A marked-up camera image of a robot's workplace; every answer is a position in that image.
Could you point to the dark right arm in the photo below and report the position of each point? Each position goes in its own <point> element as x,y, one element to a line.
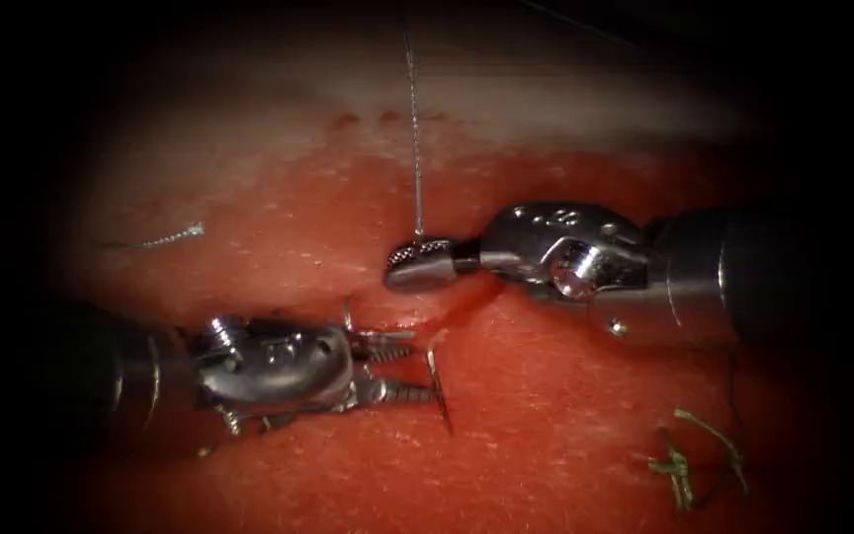
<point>701,282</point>

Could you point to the curved steel needle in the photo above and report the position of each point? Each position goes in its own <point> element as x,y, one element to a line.
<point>439,389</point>

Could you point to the short blue thread piece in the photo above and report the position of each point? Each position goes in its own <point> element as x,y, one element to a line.
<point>171,237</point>

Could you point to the left arm needle driver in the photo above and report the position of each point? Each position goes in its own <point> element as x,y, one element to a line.
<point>279,367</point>

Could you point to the right arm needle driver jaw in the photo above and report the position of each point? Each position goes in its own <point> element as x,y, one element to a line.
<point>423,250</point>
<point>419,276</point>

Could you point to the tissue pad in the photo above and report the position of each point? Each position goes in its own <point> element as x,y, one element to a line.
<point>516,415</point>

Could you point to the left arm needle driver jaw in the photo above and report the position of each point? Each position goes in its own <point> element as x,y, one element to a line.
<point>397,391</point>
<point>390,351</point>

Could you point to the right arm needle driver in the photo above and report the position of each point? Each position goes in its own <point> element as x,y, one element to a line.
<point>568,252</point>

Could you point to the dark left arm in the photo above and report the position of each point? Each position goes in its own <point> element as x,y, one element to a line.
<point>123,371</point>

